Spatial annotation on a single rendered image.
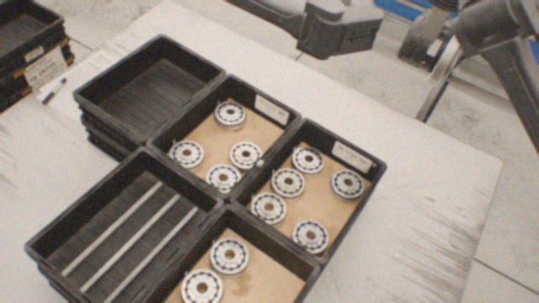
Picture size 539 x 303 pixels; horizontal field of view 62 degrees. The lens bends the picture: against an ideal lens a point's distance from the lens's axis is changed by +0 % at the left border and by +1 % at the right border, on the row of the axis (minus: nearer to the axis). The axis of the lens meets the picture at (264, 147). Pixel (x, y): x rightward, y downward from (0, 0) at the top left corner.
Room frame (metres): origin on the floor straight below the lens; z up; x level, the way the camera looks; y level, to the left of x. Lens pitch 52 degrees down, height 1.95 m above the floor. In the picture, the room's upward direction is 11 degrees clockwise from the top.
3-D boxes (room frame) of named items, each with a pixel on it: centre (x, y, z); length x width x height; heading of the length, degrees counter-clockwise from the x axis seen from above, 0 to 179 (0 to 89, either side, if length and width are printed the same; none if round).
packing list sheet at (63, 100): (1.14, 0.70, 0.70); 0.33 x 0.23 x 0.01; 157
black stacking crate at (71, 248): (0.50, 0.30, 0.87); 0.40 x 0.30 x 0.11; 154
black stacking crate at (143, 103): (0.99, 0.39, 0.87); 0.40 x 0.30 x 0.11; 154
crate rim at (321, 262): (0.72, -0.15, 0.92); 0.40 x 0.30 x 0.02; 154
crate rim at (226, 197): (0.86, 0.12, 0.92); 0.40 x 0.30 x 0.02; 154
